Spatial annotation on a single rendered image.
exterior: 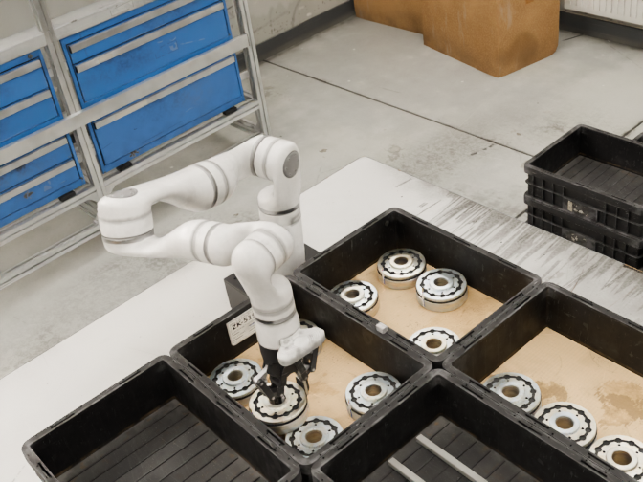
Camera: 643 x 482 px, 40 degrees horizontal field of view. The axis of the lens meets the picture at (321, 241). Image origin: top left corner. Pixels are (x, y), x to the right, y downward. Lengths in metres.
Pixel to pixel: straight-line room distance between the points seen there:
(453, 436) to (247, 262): 0.48
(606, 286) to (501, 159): 1.84
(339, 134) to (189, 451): 2.70
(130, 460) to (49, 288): 2.00
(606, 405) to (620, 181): 1.28
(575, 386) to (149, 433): 0.77
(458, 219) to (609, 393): 0.78
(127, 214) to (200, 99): 2.17
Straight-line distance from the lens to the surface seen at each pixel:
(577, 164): 2.85
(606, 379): 1.65
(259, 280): 1.33
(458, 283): 1.79
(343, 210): 2.31
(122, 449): 1.64
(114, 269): 3.53
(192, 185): 1.64
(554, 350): 1.69
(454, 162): 3.81
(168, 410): 1.68
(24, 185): 3.36
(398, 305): 1.79
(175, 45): 3.55
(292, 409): 1.53
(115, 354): 2.04
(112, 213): 1.53
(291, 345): 1.41
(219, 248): 1.39
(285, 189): 1.85
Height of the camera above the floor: 2.00
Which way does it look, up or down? 36 degrees down
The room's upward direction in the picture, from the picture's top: 9 degrees counter-clockwise
